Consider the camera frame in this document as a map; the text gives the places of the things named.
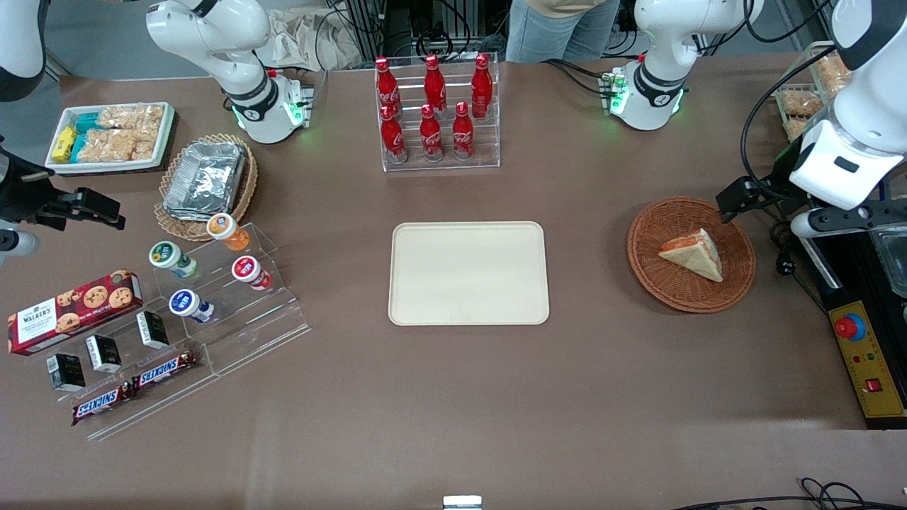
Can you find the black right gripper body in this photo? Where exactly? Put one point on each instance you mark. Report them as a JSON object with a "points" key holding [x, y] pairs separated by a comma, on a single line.
{"points": [[21, 195]]}

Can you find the triangular sandwich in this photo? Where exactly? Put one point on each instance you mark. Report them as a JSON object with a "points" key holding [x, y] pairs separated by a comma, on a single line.
{"points": [[698, 255]]}

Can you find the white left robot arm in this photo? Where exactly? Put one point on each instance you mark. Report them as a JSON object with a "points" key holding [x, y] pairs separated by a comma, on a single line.
{"points": [[655, 92]]}

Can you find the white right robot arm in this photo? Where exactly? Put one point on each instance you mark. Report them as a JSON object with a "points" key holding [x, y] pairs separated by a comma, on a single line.
{"points": [[248, 78]]}

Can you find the white rectangular snack tray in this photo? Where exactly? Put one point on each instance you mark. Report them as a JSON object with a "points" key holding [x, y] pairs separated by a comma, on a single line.
{"points": [[166, 134]]}

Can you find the brown wicker basket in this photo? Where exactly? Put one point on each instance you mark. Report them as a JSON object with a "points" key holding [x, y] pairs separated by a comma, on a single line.
{"points": [[652, 273]]}

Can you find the light wicker basket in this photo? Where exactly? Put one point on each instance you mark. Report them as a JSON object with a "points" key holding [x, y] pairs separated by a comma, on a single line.
{"points": [[244, 191]]}

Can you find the beige plastic tray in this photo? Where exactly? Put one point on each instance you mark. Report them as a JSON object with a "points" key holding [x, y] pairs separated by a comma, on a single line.
{"points": [[468, 273]]}

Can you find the teal snack pack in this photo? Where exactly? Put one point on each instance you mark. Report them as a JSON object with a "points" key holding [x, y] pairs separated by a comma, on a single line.
{"points": [[78, 147], [87, 122]]}

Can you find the puffed rice snack pack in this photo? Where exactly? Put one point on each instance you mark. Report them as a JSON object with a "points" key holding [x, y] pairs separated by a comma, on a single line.
{"points": [[131, 117], [117, 145]]}

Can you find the yellow snack pack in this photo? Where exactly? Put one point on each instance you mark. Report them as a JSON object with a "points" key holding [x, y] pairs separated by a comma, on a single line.
{"points": [[64, 144]]}

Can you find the green lid gum jar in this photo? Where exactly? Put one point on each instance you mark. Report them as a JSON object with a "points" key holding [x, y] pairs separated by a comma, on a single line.
{"points": [[166, 255]]}

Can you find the bagged rice cracker pack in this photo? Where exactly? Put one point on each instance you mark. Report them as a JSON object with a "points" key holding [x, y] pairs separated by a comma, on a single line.
{"points": [[795, 129], [801, 104], [832, 74]]}

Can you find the red tartan cookie box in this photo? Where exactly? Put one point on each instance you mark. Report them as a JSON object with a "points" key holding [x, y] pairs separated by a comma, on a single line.
{"points": [[71, 312]]}

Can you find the silver foil container stack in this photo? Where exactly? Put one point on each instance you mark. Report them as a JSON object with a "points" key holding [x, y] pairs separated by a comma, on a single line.
{"points": [[205, 180]]}

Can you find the black appliance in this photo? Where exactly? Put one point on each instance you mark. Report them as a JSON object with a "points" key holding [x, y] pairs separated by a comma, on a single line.
{"points": [[857, 276]]}

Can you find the blue lid gum jar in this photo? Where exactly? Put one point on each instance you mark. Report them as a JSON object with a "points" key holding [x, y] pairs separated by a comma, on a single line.
{"points": [[184, 303]]}

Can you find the orange lid gum jar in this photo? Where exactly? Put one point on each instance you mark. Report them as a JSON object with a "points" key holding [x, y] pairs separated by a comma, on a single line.
{"points": [[225, 228]]}

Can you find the small black box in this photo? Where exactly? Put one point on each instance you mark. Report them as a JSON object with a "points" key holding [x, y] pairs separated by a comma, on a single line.
{"points": [[152, 329], [66, 372], [104, 354]]}

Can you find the clear glass container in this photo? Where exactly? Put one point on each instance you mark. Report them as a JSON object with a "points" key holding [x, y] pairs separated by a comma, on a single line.
{"points": [[893, 262]]}

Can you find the red lid gum jar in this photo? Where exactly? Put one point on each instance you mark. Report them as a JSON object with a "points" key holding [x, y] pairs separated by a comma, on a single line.
{"points": [[246, 269]]}

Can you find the Snickers chocolate bar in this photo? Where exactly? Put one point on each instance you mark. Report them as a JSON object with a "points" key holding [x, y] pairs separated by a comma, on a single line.
{"points": [[99, 404], [163, 370]]}

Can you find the clear acrylic step stand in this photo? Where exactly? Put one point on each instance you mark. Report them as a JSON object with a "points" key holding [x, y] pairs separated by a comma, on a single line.
{"points": [[163, 404], [262, 326]]}

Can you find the yellow emergency stop control box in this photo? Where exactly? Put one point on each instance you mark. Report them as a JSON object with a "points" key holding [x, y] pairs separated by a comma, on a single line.
{"points": [[868, 361]]}

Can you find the person in blue jeans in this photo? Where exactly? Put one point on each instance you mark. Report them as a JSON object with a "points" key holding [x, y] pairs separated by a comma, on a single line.
{"points": [[553, 32]]}

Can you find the crumpled beige paper bag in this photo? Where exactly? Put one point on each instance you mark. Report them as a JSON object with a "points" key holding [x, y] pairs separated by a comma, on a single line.
{"points": [[305, 39]]}

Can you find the red cola bottle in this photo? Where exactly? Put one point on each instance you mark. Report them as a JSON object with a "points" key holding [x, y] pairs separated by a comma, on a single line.
{"points": [[482, 88], [431, 138], [386, 88], [393, 138], [463, 134], [435, 85]]}

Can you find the clear acrylic bottle rack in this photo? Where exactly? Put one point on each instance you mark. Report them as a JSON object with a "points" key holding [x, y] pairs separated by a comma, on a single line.
{"points": [[443, 165]]}

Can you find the small white block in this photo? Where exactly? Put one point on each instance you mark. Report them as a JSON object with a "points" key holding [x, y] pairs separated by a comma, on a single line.
{"points": [[462, 503]]}

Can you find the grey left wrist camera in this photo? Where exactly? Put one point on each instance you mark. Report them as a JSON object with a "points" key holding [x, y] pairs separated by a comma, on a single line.
{"points": [[808, 224]]}

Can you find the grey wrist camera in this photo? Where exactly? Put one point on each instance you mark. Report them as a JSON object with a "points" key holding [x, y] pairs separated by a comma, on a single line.
{"points": [[808, 224], [18, 243]]}

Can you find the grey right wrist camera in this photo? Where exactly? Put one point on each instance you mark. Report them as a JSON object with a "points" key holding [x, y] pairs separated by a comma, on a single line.
{"points": [[18, 243]]}

